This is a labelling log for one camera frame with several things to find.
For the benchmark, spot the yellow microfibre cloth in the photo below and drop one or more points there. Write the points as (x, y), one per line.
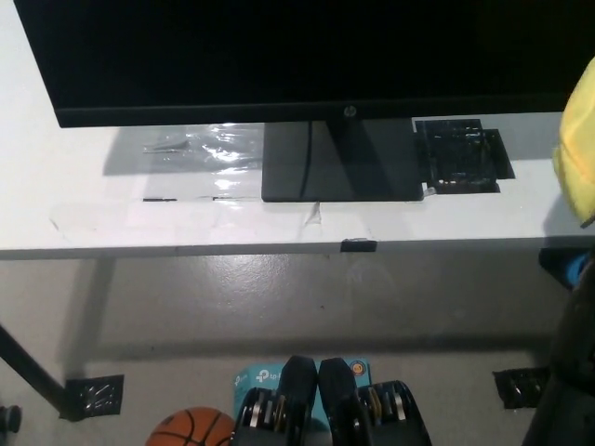
(578, 153)

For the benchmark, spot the black HP monitor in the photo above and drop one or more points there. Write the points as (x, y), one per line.
(279, 56)

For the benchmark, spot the black tape patch on desk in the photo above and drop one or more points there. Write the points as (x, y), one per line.
(460, 158)

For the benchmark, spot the crumpled clear tape bit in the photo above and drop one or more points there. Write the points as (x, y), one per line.
(313, 216)

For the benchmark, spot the small black tape piece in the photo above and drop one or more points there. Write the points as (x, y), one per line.
(358, 245)

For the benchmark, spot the clear plastic film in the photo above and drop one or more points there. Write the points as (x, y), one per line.
(223, 148)

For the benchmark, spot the thin black tape strip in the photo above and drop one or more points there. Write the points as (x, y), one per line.
(160, 200)

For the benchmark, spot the teal tp-link box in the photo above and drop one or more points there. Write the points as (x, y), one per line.
(260, 374)

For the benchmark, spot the orange basketball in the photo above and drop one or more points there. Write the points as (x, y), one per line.
(190, 429)

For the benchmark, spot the blue object at right edge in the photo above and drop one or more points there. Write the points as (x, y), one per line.
(551, 262)

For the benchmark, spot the black tape floor patch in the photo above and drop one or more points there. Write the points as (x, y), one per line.
(95, 397)
(520, 388)

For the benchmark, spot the blue roll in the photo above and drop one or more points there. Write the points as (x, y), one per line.
(574, 271)

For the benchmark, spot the black office chair base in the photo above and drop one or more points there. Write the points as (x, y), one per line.
(9, 419)

